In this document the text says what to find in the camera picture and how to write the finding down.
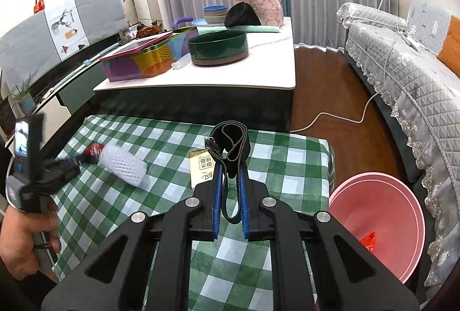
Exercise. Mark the white foam net sleeve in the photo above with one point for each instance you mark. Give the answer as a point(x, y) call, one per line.
point(122, 165)

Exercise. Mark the pink plastic basin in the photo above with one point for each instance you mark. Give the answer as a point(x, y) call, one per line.
point(381, 210)

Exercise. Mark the mint green folded towel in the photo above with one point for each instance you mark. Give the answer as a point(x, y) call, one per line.
point(258, 29)

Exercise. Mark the small red plastic bag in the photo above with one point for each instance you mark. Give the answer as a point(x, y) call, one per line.
point(369, 242)

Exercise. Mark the grey television dust cover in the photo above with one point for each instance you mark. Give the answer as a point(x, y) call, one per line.
point(97, 9)

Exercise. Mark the black hat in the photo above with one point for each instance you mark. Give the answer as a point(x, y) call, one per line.
point(242, 16)

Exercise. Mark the orange cushion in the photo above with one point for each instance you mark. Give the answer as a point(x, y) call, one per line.
point(451, 48)

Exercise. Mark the green checked tablecloth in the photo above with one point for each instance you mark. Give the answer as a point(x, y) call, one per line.
point(143, 138)

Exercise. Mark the pink quilted bag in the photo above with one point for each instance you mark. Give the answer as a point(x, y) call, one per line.
point(267, 5)

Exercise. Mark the white power strip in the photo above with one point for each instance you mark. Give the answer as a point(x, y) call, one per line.
point(415, 44)

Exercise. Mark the dark green round tub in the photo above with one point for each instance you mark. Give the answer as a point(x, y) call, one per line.
point(217, 48)

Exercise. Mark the blue plate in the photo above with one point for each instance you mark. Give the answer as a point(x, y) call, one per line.
point(199, 23)

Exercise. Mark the colourful storage box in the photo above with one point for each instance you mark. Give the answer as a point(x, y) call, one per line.
point(143, 66)

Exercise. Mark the grey quilted sofa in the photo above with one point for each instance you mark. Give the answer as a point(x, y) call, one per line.
point(413, 88)

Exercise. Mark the small potted plant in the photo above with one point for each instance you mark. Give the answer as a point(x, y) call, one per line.
point(26, 103)

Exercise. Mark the white coffee table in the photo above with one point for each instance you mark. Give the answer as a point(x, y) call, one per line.
point(258, 70)

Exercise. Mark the person's left hand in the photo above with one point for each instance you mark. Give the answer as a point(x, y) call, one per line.
point(21, 242)

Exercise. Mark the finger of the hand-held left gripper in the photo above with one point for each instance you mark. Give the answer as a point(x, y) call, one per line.
point(68, 163)
point(90, 154)

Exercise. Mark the white television cabinet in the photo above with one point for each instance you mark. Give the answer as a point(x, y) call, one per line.
point(54, 114)

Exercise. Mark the grey cushion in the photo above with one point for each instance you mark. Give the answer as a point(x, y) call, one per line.
point(427, 25)

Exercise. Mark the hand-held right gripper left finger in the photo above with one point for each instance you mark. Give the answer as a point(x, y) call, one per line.
point(216, 205)

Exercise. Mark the white stick with blue ball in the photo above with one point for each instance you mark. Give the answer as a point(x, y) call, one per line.
point(86, 62)

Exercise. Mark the stack of pastel bowls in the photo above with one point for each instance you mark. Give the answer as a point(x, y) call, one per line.
point(215, 13)

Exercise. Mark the black television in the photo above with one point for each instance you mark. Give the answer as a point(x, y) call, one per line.
point(72, 63)

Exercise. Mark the beige flat box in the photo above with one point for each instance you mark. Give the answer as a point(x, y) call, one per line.
point(201, 169)

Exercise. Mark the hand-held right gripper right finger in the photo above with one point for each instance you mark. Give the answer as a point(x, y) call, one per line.
point(244, 205)

